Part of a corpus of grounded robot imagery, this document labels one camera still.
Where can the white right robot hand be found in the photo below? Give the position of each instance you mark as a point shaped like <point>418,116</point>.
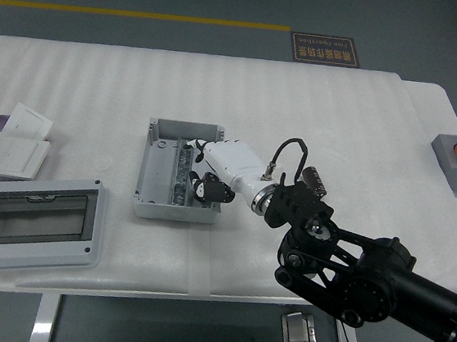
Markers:
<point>230,159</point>

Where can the dark brown cylindrical battery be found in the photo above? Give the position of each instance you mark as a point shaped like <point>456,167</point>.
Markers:
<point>313,176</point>

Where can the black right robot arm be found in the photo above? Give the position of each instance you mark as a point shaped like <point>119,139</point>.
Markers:
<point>385,279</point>

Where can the grey open junction box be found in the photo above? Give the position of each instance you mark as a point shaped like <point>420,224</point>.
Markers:
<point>156,171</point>

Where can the white foam mat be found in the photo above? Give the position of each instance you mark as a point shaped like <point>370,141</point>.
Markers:
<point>261,100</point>

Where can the white tape strip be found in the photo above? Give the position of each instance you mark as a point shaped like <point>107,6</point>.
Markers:
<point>199,266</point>

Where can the black floor sign orange text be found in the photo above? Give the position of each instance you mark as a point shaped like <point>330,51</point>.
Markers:
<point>325,50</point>

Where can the grey lid with clear window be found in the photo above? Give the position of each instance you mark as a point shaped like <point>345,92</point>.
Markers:
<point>37,256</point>

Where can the metal mounting rail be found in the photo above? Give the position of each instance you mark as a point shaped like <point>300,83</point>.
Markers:
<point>178,192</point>

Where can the silver metal bracket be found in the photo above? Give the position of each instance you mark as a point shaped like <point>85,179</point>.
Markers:
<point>297,331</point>

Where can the white wall switch panel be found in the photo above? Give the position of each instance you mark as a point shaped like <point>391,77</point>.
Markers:
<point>19,157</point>
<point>27,121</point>

